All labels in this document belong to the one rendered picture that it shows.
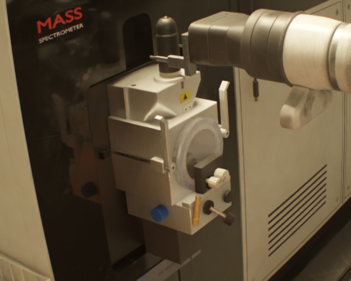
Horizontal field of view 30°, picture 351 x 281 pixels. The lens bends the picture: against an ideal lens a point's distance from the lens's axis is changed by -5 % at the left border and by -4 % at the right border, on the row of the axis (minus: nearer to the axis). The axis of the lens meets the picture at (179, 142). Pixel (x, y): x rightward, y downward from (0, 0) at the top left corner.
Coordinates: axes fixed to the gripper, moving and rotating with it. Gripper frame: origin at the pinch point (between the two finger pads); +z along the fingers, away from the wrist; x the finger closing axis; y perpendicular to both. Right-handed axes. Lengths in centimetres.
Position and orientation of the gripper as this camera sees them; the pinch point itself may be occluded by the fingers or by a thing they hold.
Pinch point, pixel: (165, 51)
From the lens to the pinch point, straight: 80.6
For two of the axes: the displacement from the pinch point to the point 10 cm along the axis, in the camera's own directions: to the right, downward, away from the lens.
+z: -7.9, -1.9, 5.8
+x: -6.1, 3.6, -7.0
